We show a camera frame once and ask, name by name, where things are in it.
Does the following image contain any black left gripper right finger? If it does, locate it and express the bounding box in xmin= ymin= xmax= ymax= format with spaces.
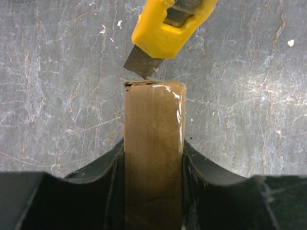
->
xmin=183 ymin=142 xmax=307 ymax=230

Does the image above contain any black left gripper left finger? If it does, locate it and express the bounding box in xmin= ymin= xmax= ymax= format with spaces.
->
xmin=0 ymin=141 xmax=124 ymax=230

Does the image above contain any brown cardboard express box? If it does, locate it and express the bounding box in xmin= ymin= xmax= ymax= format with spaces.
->
xmin=124 ymin=80 xmax=187 ymax=230

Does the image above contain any yellow utility knife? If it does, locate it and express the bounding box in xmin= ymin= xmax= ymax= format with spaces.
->
xmin=124 ymin=0 xmax=218 ymax=79

